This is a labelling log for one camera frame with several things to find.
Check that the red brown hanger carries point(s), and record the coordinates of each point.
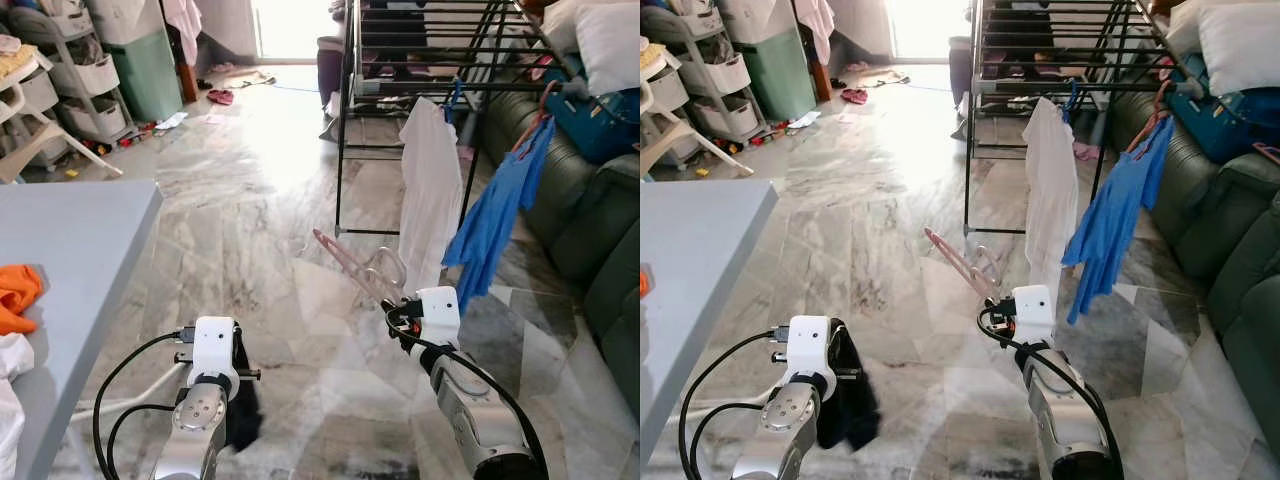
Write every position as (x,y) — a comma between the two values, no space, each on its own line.
(528,135)
(1145,130)

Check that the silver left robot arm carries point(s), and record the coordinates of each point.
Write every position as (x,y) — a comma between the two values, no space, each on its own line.
(195,420)
(785,425)

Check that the white high chair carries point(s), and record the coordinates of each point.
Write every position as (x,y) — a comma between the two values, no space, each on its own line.
(20,95)
(672,135)

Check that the white paper sheet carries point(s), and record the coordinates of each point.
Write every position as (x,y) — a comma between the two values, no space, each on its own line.
(172,121)
(805,121)

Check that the red slippers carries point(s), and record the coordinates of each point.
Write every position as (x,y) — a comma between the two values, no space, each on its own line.
(220,97)
(853,97)

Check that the white shirt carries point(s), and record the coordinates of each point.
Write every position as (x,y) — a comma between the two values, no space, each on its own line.
(1050,190)
(430,190)
(10,420)

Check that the blue plastic hanger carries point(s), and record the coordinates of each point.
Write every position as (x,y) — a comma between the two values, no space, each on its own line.
(1072,105)
(455,105)

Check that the dark green sofa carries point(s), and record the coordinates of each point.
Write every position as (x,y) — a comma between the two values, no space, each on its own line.
(600,230)
(1230,230)

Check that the white pillow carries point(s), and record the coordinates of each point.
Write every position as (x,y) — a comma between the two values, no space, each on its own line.
(610,45)
(1240,45)

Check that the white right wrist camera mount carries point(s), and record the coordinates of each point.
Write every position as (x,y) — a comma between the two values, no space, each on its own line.
(438,312)
(1033,310)

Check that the pink plastic hanger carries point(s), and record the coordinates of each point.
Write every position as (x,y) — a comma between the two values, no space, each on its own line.
(350,265)
(955,260)

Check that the navy garment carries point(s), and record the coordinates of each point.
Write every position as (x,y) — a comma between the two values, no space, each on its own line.
(855,400)
(245,410)

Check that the brown wooden post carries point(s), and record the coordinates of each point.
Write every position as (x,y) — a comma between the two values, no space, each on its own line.
(188,85)
(822,85)

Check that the light blue folding table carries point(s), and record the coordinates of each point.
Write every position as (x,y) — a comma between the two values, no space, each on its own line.
(700,260)
(80,260)

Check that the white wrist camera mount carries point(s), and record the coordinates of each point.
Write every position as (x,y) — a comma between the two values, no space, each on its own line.
(213,345)
(810,345)
(438,312)
(1033,310)

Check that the green bin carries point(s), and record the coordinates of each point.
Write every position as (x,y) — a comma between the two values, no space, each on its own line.
(780,80)
(150,80)

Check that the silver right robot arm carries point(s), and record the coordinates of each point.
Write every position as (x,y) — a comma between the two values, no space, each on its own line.
(480,410)
(1065,420)

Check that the pink cloth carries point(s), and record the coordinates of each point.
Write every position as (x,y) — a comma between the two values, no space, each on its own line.
(185,25)
(815,25)

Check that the white storage trolley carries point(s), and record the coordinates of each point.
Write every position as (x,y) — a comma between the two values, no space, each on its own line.
(725,75)
(95,75)

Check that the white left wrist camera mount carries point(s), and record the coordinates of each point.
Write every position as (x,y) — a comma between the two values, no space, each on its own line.
(213,345)
(810,345)

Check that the black metal drying rack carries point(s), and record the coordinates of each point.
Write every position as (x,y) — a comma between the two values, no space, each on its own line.
(420,87)
(1000,86)

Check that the yellow cushion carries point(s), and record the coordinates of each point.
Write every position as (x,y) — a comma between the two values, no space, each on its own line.
(15,62)
(650,55)

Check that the blue bag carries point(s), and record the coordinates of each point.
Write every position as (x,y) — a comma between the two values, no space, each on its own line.
(1220,130)
(595,125)

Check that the blue shirt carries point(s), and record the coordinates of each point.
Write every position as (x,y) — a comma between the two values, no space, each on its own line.
(1115,220)
(495,220)

